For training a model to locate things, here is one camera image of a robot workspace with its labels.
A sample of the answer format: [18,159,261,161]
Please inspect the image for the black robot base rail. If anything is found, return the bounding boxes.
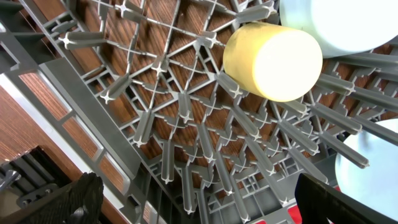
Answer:
[1,146,71,217]

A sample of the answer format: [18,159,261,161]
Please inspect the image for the large light blue plate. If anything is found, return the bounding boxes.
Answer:
[335,131,397,220]

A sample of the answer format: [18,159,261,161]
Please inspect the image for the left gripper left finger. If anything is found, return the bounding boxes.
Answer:
[1,172,104,224]

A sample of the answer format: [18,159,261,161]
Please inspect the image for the light blue small bowl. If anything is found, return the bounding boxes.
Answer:
[279,0,397,58]

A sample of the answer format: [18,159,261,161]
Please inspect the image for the yellow plastic cup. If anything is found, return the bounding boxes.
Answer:
[223,22,323,102]

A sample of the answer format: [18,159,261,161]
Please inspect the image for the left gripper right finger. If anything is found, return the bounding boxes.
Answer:
[295,173,397,224]

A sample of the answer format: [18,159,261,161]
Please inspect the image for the grey dishwasher rack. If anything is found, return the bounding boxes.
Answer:
[1,0,397,223]

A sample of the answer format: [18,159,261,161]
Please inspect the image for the red plastic tray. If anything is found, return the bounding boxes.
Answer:
[254,185,343,224]

